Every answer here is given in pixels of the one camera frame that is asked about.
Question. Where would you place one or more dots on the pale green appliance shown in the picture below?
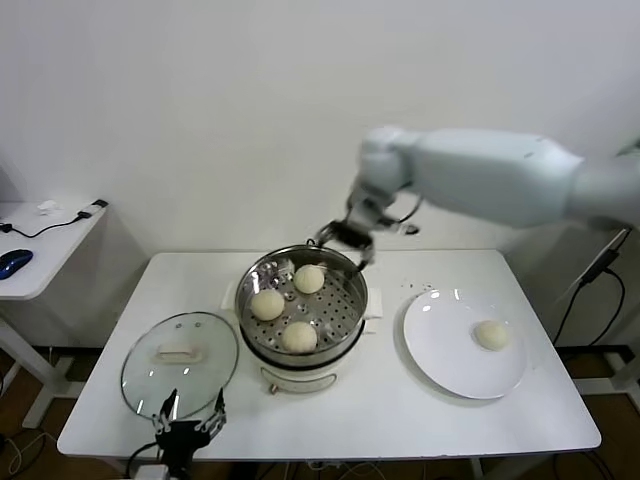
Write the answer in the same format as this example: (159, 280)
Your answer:
(631, 147)

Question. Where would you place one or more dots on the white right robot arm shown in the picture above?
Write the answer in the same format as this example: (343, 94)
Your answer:
(475, 170)

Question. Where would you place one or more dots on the white side table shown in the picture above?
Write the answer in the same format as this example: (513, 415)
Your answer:
(50, 250)

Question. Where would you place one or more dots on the blue computer mouse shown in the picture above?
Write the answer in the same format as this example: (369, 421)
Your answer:
(15, 262)

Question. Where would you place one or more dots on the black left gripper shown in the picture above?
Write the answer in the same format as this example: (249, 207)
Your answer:
(182, 440)

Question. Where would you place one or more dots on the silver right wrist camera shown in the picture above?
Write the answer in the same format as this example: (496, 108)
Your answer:
(364, 204)

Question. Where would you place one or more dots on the small white object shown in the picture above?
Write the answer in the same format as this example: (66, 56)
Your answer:
(47, 207)

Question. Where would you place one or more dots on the white electric cooker base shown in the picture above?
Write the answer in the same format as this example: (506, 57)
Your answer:
(295, 377)

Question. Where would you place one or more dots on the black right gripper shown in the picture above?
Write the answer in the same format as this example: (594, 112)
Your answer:
(350, 234)

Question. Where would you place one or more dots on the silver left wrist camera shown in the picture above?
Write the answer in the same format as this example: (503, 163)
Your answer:
(150, 472)

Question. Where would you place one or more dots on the small black silver device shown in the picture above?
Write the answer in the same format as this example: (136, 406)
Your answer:
(91, 209)

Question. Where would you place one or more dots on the round glass pot lid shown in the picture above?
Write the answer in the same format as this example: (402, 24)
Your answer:
(175, 350)

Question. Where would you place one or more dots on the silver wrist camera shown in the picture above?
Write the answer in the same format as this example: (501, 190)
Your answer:
(364, 204)
(150, 472)

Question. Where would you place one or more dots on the stainless steel steamer basket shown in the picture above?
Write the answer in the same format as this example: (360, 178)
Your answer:
(340, 310)

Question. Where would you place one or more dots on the white steamed baozi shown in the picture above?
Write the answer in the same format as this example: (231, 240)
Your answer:
(299, 337)
(492, 334)
(309, 278)
(267, 305)

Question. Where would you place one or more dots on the white side desk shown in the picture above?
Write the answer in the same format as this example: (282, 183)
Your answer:
(615, 370)

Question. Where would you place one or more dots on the round white plate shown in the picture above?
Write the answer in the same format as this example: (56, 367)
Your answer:
(450, 345)

